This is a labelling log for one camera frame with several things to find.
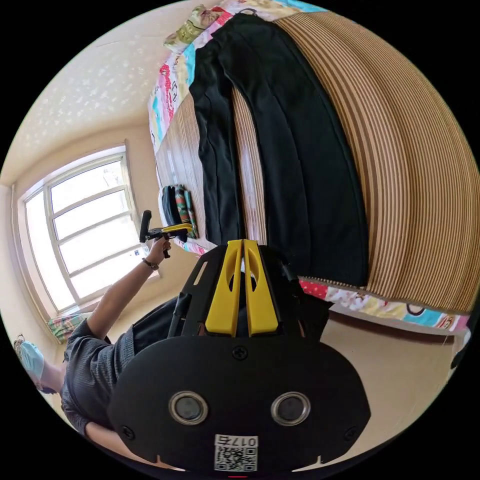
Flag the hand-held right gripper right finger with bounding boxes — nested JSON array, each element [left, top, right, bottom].
[[243, 239, 281, 337]]

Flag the pile of clothes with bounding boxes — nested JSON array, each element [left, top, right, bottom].
[[160, 184, 200, 241]]

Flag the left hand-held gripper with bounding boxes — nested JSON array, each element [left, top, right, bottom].
[[145, 223, 194, 260]]

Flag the floral pillow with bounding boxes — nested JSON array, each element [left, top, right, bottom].
[[162, 3, 234, 54]]

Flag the black pants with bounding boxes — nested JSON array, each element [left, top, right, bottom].
[[188, 12, 371, 289]]

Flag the person's right forearm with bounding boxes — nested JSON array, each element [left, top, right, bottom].
[[84, 421, 125, 451]]

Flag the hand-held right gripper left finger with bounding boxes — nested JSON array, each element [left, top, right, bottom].
[[205, 239, 244, 337]]

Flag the person's left hand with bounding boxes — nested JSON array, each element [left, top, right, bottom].
[[144, 237, 172, 268]]

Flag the bed with striped woven mat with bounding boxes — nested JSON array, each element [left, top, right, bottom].
[[147, 0, 474, 333]]

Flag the person's body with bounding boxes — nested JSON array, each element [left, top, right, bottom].
[[14, 296, 182, 440]]

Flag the person's left forearm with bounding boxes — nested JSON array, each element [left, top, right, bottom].
[[86, 257, 161, 341]]

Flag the plaid cloth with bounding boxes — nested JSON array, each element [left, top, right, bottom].
[[45, 314, 93, 344]]

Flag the window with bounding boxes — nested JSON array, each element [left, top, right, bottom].
[[14, 144, 160, 314]]

